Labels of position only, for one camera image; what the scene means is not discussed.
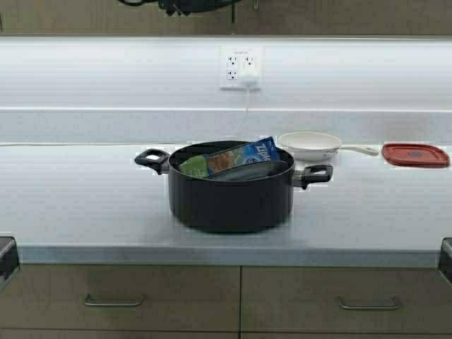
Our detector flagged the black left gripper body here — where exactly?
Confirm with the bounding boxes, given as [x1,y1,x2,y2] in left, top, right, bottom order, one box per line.
[119,0,238,16]

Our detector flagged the cabinet door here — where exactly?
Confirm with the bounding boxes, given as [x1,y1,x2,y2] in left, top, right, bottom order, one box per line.
[1,1,234,36]
[240,333,451,339]
[1,329,239,339]
[234,1,451,35]

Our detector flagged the blue Ziploc bag box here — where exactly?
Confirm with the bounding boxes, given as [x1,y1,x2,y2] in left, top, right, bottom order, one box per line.
[179,137,280,178]

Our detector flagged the black cooking pot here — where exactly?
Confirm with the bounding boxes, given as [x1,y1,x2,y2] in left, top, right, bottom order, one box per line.
[135,141,333,233]

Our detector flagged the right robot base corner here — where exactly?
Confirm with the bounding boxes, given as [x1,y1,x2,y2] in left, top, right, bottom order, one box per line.
[438,237,452,284]

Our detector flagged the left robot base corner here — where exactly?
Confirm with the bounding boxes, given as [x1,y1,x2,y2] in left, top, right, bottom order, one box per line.
[0,236,20,290]

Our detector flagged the white power adapter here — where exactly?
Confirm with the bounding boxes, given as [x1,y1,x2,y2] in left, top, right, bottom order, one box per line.
[239,56,259,89]

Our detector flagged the white frying pan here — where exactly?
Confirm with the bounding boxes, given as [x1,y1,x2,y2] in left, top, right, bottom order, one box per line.
[278,131,379,162]

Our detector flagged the red plastic container lid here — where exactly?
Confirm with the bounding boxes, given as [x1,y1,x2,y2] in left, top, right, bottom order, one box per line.
[381,143,451,168]

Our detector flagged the right wooden drawer front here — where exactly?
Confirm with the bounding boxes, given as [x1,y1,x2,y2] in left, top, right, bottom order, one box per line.
[241,267,451,334]

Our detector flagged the wooden drawer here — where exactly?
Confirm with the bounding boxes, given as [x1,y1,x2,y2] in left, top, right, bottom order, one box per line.
[241,267,451,334]
[1,265,239,332]

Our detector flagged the left wooden drawer front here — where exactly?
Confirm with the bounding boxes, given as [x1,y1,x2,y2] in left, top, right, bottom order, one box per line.
[1,265,239,332]

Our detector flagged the white wall outlet plate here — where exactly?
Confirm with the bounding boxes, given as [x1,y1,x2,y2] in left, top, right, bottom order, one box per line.
[220,45,263,90]

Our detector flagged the white charging cable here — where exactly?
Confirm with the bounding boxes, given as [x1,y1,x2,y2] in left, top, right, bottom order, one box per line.
[0,87,252,147]

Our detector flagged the left drawer metal handle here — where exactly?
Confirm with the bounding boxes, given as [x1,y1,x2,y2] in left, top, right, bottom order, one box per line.
[83,294,145,308]

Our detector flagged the drawer metal handle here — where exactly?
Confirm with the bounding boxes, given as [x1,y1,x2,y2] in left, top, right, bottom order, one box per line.
[83,294,145,308]
[336,297,402,311]

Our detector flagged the right drawer metal handle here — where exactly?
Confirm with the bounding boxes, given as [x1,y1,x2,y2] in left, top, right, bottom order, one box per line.
[336,297,402,311]

